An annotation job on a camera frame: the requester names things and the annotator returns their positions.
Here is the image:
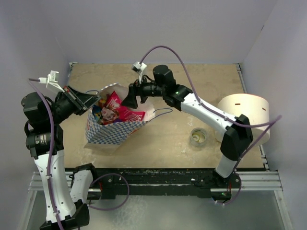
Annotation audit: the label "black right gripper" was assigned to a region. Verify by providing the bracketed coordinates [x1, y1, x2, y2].
[121, 73, 166, 109]

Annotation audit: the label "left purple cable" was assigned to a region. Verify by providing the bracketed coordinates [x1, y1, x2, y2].
[28, 78, 130, 230]

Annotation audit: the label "aluminium frame rails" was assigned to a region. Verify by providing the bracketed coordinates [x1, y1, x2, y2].
[24, 62, 293, 230]

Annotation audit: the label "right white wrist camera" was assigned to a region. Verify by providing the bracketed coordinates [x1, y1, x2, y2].
[131, 62, 147, 83]

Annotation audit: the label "blue checkered paper bag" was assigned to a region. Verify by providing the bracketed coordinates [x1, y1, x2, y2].
[83, 82, 173, 154]

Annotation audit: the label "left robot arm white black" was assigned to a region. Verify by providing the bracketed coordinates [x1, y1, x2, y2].
[21, 86, 100, 230]

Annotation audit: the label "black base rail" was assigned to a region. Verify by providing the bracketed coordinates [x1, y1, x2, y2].
[57, 167, 232, 201]

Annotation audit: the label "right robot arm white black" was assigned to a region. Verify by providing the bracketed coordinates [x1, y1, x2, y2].
[122, 62, 253, 187]

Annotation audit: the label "white cylindrical paper lamp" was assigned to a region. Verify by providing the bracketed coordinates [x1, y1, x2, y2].
[215, 93, 271, 146]

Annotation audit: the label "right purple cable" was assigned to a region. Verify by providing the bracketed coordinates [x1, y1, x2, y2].
[139, 46, 283, 207]

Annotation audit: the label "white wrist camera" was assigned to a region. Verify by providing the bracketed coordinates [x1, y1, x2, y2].
[38, 70, 65, 94]
[131, 62, 147, 83]

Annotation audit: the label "purple cable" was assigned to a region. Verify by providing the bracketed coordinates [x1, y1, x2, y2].
[139, 46, 283, 207]
[28, 78, 130, 230]

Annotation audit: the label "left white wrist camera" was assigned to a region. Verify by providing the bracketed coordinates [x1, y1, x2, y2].
[38, 70, 65, 94]

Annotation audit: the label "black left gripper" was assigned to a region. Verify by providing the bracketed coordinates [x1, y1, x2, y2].
[47, 85, 101, 124]

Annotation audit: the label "red Real chips bag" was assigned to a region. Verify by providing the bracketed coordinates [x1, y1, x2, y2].
[100, 91, 145, 125]

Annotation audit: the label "blue colourful snack bag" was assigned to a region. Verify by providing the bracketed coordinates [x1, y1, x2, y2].
[92, 99, 106, 125]

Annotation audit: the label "clear tape roll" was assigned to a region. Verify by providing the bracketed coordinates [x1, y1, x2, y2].
[189, 128, 208, 148]

